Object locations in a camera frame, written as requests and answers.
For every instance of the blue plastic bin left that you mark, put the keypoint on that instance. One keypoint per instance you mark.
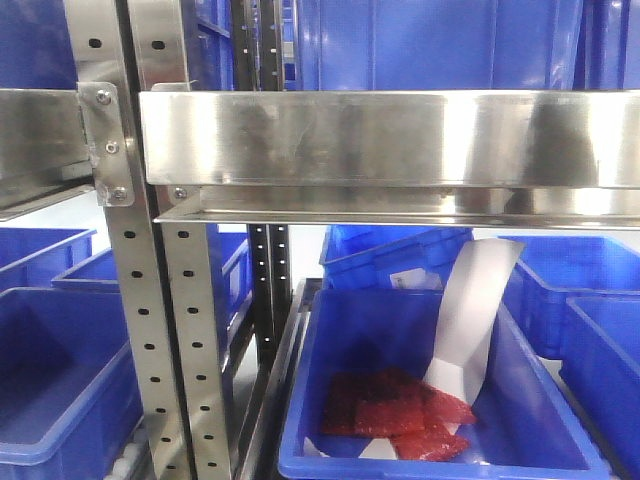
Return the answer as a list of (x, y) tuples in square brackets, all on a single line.
[(69, 392)]

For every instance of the curled white paper sheet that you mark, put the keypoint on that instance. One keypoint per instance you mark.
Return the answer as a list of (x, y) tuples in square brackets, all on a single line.
[(442, 339)]

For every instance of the steel corner bracket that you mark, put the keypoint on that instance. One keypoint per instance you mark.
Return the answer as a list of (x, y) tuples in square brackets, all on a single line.
[(106, 143)]

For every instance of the blue bin right front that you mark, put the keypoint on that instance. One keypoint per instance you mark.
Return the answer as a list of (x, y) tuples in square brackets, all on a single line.
[(601, 367)]

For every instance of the blue bin behind posts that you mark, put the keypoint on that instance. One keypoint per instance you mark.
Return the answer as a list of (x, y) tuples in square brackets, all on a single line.
[(99, 273)]

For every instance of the blue bin right rear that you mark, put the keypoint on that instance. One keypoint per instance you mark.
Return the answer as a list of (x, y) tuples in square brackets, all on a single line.
[(552, 269)]

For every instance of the blue plastic bin centre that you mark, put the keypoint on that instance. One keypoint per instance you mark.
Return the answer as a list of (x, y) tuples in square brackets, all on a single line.
[(524, 429)]

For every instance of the large blue crate upper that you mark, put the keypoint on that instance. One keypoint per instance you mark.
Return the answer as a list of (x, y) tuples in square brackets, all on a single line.
[(436, 45)]

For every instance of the blue plastic bin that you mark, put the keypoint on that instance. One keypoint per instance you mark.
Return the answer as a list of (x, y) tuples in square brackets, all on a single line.
[(524, 429), (69, 392)]

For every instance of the blue bin centre rear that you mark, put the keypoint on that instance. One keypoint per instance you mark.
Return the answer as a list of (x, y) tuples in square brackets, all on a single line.
[(390, 257)]

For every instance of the red bubble wrap pouches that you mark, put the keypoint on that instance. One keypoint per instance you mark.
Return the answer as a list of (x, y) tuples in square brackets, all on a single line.
[(419, 420)]

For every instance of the perforated steel upright post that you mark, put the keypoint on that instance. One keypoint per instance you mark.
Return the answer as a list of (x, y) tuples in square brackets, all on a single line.
[(103, 51)]

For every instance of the left stainless shelf tray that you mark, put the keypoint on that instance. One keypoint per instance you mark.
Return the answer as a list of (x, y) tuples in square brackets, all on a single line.
[(44, 155)]

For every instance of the black perforated rear upright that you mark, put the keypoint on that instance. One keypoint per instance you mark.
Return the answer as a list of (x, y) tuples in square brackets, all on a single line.
[(258, 66)]

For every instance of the blue bin left rear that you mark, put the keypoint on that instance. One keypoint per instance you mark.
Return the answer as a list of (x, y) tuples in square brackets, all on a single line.
[(32, 257)]

